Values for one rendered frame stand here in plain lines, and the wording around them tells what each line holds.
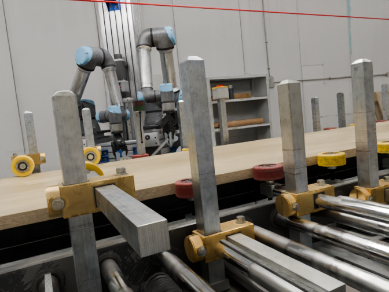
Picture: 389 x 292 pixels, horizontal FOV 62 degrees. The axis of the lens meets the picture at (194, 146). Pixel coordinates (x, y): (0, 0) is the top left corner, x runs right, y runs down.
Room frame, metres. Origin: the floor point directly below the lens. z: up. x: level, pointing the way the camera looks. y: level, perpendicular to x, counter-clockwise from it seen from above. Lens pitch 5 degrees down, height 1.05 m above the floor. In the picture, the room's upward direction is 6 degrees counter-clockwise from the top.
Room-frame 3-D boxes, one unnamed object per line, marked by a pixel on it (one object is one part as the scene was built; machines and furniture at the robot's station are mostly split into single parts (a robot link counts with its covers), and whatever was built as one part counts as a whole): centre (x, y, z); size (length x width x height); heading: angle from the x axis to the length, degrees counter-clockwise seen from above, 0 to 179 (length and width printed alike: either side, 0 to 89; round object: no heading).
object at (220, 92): (1.90, -0.18, 1.18); 0.07 x 0.07 x 0.08; 26
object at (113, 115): (1.97, 0.46, 1.13); 0.09 x 0.08 x 0.11; 52
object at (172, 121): (1.89, 0.12, 1.05); 0.09 x 0.08 x 0.12; 136
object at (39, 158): (1.46, 0.75, 0.95); 0.13 x 0.06 x 0.05; 116
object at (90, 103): (2.35, 0.75, 1.21); 0.13 x 0.12 x 0.14; 142
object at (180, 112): (1.79, 0.05, 0.92); 0.03 x 0.03 x 0.48; 26
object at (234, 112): (4.46, -0.59, 0.78); 0.90 x 0.45 x 1.55; 110
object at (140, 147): (1.68, 0.28, 0.93); 0.03 x 0.03 x 0.48; 26
